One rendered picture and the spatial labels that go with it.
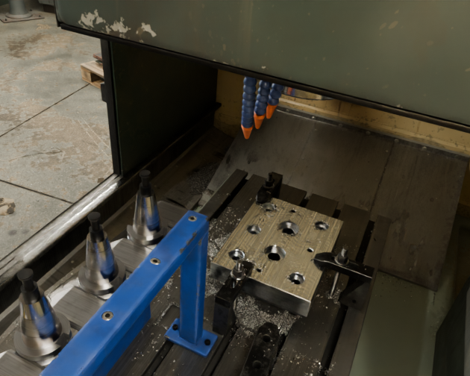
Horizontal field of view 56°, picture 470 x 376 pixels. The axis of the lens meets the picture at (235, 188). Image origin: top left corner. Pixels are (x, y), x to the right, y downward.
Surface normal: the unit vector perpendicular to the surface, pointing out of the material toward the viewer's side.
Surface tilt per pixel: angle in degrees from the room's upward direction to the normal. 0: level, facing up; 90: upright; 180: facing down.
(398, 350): 0
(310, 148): 25
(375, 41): 90
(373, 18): 90
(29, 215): 0
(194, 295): 90
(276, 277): 0
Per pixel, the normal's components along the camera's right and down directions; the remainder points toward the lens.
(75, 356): 0.08, -0.80
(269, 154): -0.09, -0.52
